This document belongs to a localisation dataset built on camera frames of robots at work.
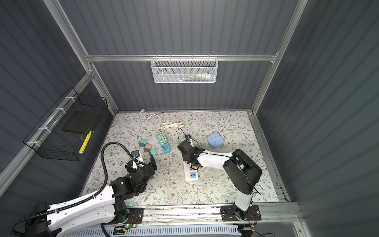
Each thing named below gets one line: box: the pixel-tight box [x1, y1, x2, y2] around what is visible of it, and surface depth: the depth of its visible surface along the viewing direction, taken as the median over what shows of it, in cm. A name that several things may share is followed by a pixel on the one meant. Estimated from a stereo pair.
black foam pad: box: [62, 110, 96, 134], surface depth 77 cm
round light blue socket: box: [206, 133, 225, 149], surface depth 102 cm
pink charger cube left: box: [143, 144, 152, 152], surface depth 101 cm
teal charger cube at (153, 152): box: [148, 148, 157, 157], surface depth 98 cm
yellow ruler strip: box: [78, 130, 93, 155], surface depth 70 cm
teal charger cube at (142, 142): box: [138, 138, 148, 148], surface depth 102 cm
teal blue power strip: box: [156, 133, 172, 155], surface depth 98 cm
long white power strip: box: [183, 161, 199, 182], surface depth 86 cm
